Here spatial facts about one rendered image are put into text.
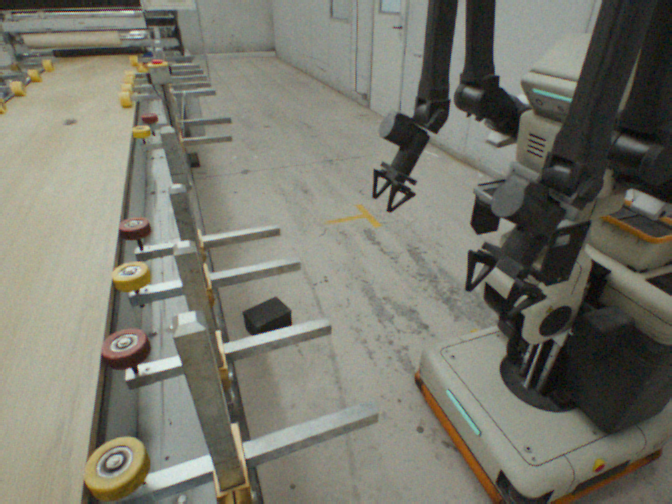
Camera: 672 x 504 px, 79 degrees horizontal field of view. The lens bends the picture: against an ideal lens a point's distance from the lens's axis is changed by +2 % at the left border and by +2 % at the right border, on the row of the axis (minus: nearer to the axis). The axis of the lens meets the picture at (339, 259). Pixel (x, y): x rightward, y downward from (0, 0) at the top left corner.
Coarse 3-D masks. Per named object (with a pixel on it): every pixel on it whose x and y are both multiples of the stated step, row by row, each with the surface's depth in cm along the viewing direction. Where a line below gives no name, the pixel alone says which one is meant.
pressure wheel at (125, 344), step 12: (120, 336) 79; (132, 336) 79; (144, 336) 78; (108, 348) 76; (120, 348) 76; (132, 348) 76; (144, 348) 77; (108, 360) 75; (120, 360) 74; (132, 360) 76
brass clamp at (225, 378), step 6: (222, 342) 87; (222, 348) 86; (222, 354) 84; (222, 360) 83; (222, 366) 82; (222, 372) 81; (228, 372) 82; (222, 378) 80; (228, 378) 81; (222, 384) 81; (228, 384) 81
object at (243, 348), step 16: (320, 320) 94; (256, 336) 90; (272, 336) 90; (288, 336) 90; (304, 336) 92; (320, 336) 94; (240, 352) 87; (256, 352) 89; (144, 368) 83; (160, 368) 83; (176, 368) 83; (128, 384) 81; (144, 384) 82
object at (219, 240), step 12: (252, 228) 131; (264, 228) 132; (276, 228) 132; (204, 240) 125; (216, 240) 126; (228, 240) 128; (240, 240) 129; (144, 252) 120; (156, 252) 121; (168, 252) 123
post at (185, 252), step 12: (180, 252) 66; (192, 252) 66; (180, 264) 67; (192, 264) 67; (180, 276) 68; (192, 276) 69; (192, 288) 70; (204, 288) 71; (192, 300) 71; (204, 300) 72; (204, 312) 73; (216, 336) 79; (216, 348) 79; (216, 360) 80; (228, 396) 87
